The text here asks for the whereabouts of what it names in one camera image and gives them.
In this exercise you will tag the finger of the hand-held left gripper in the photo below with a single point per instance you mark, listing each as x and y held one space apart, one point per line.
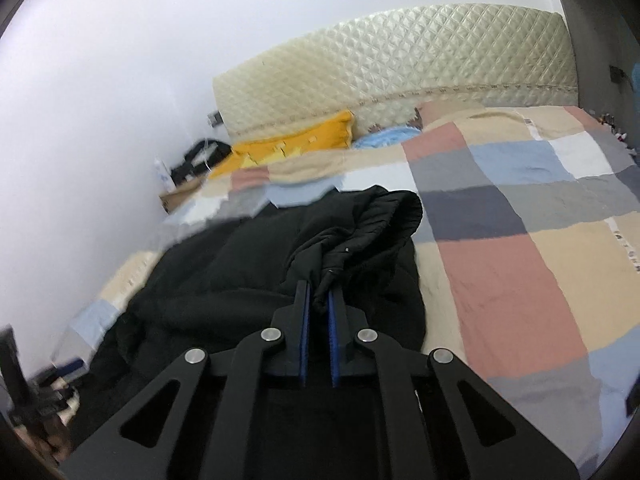
70 367

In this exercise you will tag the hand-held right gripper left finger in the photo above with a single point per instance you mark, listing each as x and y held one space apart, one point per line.
301 340

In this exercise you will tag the cream quilted headboard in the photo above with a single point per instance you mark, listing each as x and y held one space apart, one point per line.
400 55

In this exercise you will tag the grey wall cabinet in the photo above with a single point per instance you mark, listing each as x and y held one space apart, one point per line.
595 20

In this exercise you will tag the yellow pillow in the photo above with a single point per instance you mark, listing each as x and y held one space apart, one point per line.
300 145

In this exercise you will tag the white spray bottle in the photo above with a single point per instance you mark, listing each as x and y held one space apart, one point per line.
163 175

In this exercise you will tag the black wall switch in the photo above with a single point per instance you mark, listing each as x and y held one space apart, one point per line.
614 73

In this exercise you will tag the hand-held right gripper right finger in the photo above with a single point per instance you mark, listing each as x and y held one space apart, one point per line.
334 345

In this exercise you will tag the plaid patchwork blanket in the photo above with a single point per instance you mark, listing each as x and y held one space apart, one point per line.
500 230

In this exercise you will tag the wooden nightstand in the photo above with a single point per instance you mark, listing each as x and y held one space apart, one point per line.
180 199

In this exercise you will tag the black puffer jacket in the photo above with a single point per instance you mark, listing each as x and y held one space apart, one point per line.
225 270

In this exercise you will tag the row of small bottles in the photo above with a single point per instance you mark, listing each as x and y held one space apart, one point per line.
617 132

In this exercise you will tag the wall socket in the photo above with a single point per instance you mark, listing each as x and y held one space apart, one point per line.
214 118

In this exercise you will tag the light blue cloth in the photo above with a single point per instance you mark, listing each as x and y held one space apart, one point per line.
387 137

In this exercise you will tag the person's left hand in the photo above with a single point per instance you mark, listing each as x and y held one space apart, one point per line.
47 440

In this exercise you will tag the black bag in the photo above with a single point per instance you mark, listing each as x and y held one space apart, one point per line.
200 157

